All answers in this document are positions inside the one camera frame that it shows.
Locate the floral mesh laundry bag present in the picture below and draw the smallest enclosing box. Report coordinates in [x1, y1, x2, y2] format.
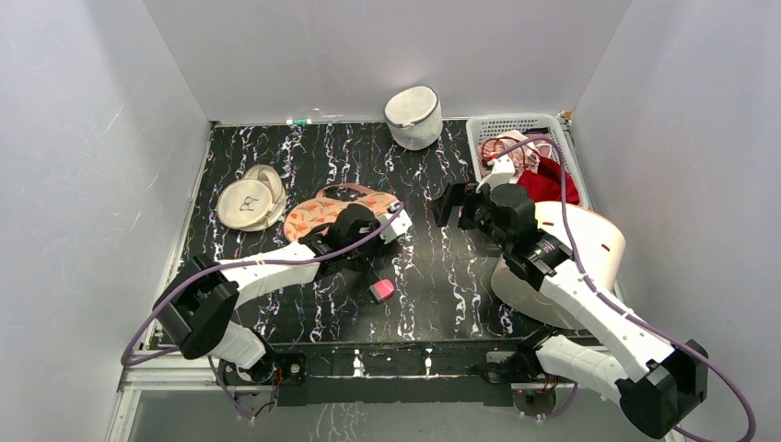
[283, 183, 399, 242]

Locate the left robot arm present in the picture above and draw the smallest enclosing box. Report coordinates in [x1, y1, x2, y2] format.
[151, 203, 412, 384]

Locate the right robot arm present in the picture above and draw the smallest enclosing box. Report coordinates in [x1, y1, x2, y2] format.
[429, 182, 708, 439]

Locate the red bra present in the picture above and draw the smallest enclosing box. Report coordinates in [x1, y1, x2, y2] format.
[482, 139, 580, 205]

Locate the pink bra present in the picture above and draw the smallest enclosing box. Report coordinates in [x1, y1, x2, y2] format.
[476, 130, 553, 178]

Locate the white cylindrical mesh laundry bag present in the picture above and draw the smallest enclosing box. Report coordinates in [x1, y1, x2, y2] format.
[383, 86, 443, 151]

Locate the cream round laundry bag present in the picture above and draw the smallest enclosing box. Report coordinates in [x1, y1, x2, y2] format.
[216, 165, 287, 232]

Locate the large cream cylindrical bag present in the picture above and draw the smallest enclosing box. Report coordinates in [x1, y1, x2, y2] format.
[490, 202, 625, 330]

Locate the pink and grey stamp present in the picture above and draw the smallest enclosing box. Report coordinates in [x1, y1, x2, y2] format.
[369, 279, 396, 304]

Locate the white plastic basket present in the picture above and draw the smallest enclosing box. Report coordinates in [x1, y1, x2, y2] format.
[466, 112, 592, 209]

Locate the green white small tube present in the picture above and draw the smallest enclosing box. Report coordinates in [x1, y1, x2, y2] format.
[286, 118, 313, 126]

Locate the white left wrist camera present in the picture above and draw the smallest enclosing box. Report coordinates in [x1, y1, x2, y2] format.
[377, 209, 412, 244]

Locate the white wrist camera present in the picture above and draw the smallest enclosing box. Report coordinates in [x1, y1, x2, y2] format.
[476, 156, 516, 192]
[377, 209, 412, 244]

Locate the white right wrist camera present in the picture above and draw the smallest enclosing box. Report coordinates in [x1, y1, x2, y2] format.
[476, 156, 516, 192]

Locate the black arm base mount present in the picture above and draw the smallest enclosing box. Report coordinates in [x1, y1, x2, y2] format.
[217, 340, 562, 413]

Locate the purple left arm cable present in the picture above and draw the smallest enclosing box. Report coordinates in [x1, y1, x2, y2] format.
[121, 201, 407, 422]

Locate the aluminium frame rail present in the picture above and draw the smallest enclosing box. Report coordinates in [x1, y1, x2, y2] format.
[107, 350, 227, 442]

